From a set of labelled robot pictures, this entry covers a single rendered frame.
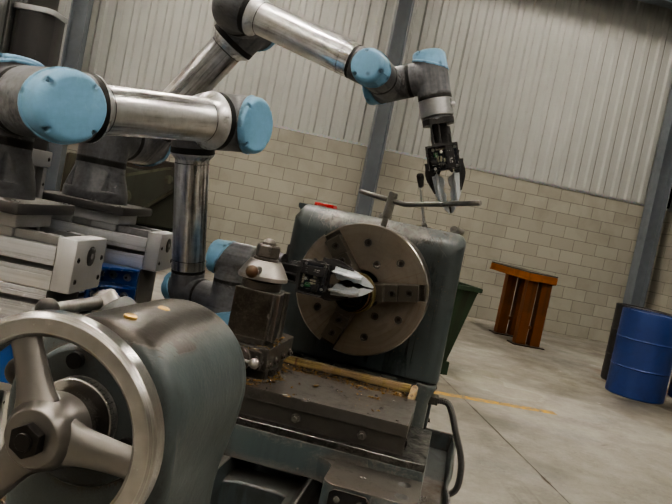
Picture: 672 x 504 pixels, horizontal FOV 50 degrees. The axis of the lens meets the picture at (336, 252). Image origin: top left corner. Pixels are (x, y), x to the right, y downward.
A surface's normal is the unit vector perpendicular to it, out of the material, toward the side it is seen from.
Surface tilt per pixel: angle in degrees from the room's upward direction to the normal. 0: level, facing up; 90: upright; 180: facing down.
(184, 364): 51
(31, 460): 90
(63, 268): 90
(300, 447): 88
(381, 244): 90
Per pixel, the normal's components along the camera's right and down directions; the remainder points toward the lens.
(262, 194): 0.11, 0.07
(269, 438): -0.18, -0.01
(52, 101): 0.72, 0.20
